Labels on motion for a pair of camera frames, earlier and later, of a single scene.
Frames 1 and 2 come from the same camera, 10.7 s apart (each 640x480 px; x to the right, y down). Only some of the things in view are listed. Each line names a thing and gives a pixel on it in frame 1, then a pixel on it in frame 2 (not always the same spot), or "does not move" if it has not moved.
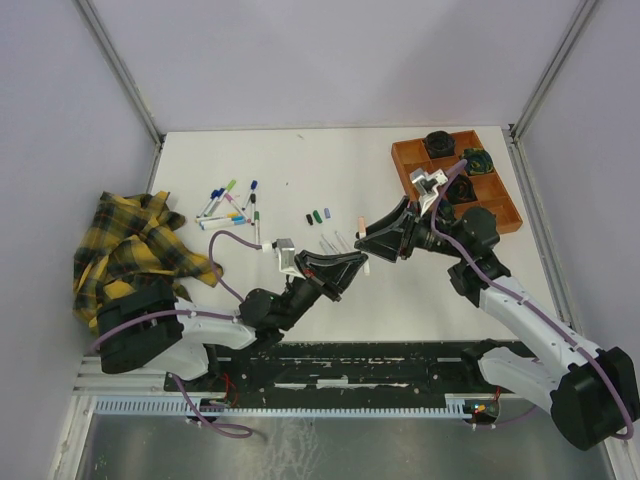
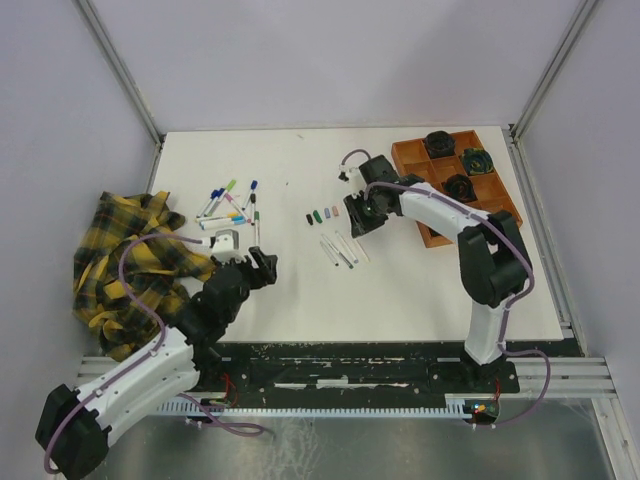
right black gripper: (388, 244) to (359, 224)
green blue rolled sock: (479, 161) does not move
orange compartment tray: (473, 178) does not move
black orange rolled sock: (461, 190) does not move
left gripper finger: (337, 271) to (266, 264)
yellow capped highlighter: (228, 215) does not move
